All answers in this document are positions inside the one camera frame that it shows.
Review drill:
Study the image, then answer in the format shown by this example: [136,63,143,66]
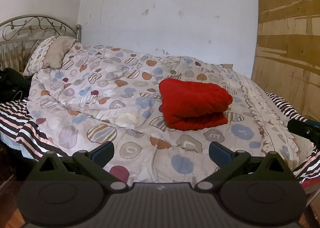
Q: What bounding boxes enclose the patterned dotted duvet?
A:
[27,43,313,184]

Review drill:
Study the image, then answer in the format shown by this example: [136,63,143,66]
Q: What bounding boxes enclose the beige ruffled pillow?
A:
[23,36,76,76]

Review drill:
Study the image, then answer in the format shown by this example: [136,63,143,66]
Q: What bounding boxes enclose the black white striped bedsheet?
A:
[1,99,319,188]

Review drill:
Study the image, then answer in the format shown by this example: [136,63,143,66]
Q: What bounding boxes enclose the red knit garment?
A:
[159,78,233,131]

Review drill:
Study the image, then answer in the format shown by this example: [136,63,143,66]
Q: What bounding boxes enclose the brown wooden wardrobe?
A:
[252,0,319,121]

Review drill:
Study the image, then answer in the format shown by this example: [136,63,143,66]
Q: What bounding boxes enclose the metal ornate headboard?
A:
[0,14,82,72]

